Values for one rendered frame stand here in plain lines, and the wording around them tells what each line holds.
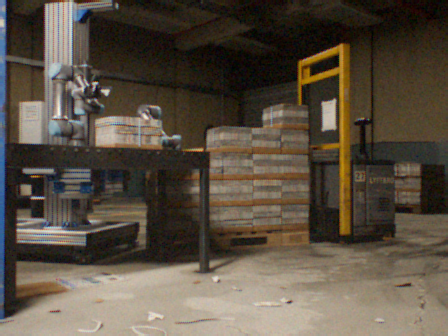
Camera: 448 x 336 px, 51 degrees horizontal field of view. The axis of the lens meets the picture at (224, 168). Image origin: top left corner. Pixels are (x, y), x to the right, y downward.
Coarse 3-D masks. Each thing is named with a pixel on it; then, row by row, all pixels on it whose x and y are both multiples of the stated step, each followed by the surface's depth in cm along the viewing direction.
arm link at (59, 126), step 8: (56, 64) 341; (64, 64) 347; (48, 72) 345; (56, 72) 339; (64, 72) 344; (72, 72) 348; (56, 80) 342; (64, 80) 344; (56, 88) 343; (64, 88) 345; (56, 96) 343; (64, 96) 345; (56, 104) 343; (64, 104) 345; (56, 112) 343; (64, 112) 345; (56, 120) 341; (64, 120) 343; (48, 128) 345; (56, 128) 339; (64, 128) 343; (56, 136) 344; (64, 136) 347
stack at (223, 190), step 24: (216, 168) 401; (240, 168) 410; (264, 168) 419; (168, 192) 383; (192, 192) 391; (216, 192) 400; (240, 192) 409; (264, 192) 419; (168, 216) 384; (192, 216) 392; (216, 216) 401; (240, 216) 409; (264, 216) 418; (168, 240) 383; (192, 240) 391; (216, 240) 400
